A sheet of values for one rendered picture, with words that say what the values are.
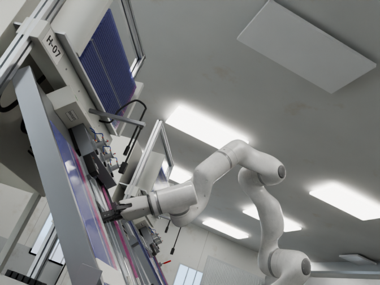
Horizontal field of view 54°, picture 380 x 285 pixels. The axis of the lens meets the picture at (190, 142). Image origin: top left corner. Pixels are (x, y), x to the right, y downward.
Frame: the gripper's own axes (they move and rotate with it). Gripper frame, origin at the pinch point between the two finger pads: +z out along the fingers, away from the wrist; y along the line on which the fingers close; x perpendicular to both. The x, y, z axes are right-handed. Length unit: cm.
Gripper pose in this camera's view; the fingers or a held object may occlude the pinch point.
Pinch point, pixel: (107, 216)
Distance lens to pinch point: 132.7
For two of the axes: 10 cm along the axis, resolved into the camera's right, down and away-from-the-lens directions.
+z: -9.6, 2.7, -0.6
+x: 2.6, 8.5, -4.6
